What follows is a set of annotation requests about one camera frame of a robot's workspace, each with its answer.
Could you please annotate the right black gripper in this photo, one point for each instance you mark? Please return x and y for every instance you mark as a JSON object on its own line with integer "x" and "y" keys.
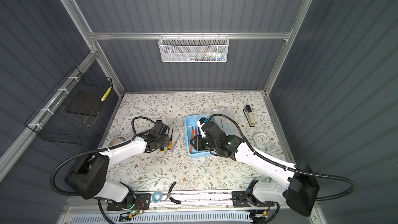
{"x": 197, "y": 145}

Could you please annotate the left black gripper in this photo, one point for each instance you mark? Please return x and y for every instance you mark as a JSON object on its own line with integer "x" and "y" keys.
{"x": 166, "y": 138}

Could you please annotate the yellow handle screwdriver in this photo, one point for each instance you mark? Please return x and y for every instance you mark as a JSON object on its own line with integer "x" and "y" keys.
{"x": 170, "y": 140}

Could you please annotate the clear handle screwdriver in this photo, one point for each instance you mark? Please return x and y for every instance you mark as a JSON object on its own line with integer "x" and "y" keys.
{"x": 174, "y": 144}

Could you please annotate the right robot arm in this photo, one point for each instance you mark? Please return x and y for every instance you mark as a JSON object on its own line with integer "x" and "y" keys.
{"x": 298, "y": 191}

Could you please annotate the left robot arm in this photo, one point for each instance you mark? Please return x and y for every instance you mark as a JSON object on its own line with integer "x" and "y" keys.
{"x": 88, "y": 175}

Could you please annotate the clear tape roll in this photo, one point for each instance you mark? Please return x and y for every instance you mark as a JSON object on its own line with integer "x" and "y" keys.
{"x": 116, "y": 141}

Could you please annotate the blue tape roll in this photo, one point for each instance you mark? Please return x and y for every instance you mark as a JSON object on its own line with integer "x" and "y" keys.
{"x": 157, "y": 196}

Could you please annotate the black silver stapler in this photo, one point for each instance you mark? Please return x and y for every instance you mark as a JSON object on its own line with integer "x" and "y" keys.
{"x": 249, "y": 115}

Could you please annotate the white ventilated front panel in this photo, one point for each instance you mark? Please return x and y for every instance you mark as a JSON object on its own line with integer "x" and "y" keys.
{"x": 181, "y": 217}

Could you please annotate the black foam pad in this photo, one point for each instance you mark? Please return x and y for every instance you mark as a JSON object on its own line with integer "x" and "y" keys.
{"x": 86, "y": 103}

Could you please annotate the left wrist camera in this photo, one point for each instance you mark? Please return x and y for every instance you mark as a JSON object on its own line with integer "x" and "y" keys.
{"x": 160, "y": 128}

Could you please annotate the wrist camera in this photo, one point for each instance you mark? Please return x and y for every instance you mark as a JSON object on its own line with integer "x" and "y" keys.
{"x": 200, "y": 124}
{"x": 160, "y": 128}

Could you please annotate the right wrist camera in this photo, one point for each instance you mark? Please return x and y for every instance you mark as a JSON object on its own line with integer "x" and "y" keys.
{"x": 200, "y": 124}

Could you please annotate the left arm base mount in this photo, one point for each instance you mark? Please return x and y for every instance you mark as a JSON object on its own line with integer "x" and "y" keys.
{"x": 133, "y": 202}

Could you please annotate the black handled pliers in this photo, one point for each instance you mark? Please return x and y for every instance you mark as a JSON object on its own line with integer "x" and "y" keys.
{"x": 169, "y": 195}

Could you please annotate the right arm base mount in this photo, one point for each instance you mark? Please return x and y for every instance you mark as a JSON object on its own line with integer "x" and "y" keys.
{"x": 241, "y": 199}

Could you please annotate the black wire wall basket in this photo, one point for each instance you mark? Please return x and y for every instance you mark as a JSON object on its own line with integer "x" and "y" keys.
{"x": 73, "y": 114}

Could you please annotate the white wire wall basket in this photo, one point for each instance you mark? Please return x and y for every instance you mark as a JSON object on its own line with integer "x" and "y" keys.
{"x": 193, "y": 50}

